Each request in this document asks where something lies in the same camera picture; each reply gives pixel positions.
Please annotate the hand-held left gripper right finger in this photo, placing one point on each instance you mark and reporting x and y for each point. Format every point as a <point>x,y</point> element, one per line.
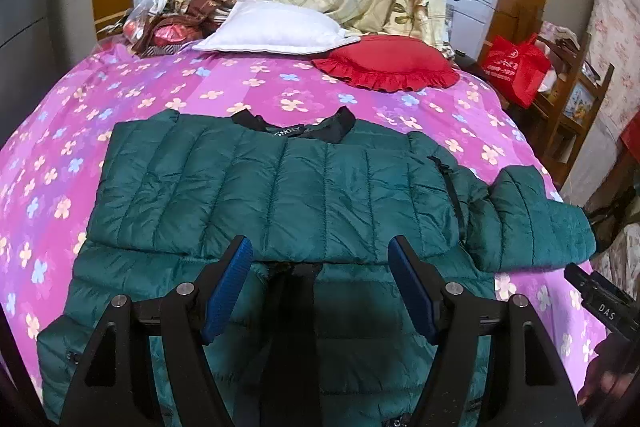
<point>412,287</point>

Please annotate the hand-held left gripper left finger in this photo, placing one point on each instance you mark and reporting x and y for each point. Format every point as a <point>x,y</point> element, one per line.
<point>227,287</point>

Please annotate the green puffer jacket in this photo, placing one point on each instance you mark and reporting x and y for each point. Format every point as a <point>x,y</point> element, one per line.
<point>300,187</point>

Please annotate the person's right hand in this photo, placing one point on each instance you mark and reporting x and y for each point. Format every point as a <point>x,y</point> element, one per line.
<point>610,377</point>

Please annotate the pink floral bedsheet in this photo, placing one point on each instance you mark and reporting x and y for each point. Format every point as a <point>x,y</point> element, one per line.
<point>200,77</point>

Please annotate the wooden shelf rack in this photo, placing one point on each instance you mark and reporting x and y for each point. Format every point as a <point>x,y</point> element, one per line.
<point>575,97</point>

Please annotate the red ruffled cushion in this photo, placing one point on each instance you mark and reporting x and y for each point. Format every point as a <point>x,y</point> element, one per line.
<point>390,59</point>

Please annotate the red shopping bag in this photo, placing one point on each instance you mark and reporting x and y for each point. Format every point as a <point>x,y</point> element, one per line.
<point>515,67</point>

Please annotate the white pillow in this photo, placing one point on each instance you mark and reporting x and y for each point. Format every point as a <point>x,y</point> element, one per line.
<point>265,24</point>

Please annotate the floral curtain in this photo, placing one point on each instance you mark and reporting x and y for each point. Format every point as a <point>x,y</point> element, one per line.
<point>615,37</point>

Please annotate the clear plastic bag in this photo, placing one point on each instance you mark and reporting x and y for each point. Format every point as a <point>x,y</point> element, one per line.
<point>140,14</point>

